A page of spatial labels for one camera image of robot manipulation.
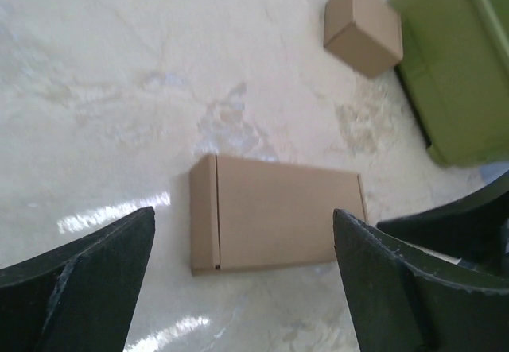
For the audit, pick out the small folded cardboard box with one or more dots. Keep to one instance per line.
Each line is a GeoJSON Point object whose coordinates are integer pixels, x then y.
{"type": "Point", "coordinates": [365, 34]}

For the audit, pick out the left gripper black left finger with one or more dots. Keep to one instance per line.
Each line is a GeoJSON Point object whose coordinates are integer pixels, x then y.
{"type": "Point", "coordinates": [80, 296]}

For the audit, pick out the olive green plastic bin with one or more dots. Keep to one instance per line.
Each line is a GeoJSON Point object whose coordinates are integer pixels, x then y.
{"type": "Point", "coordinates": [455, 72]}

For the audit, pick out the large brown cardboard box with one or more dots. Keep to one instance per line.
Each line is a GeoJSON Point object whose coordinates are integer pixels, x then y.
{"type": "Point", "coordinates": [247, 214]}

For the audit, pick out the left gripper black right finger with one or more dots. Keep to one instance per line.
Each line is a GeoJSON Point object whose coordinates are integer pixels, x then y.
{"type": "Point", "coordinates": [403, 299]}

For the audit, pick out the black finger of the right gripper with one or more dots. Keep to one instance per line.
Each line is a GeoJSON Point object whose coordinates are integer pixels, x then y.
{"type": "Point", "coordinates": [473, 229]}

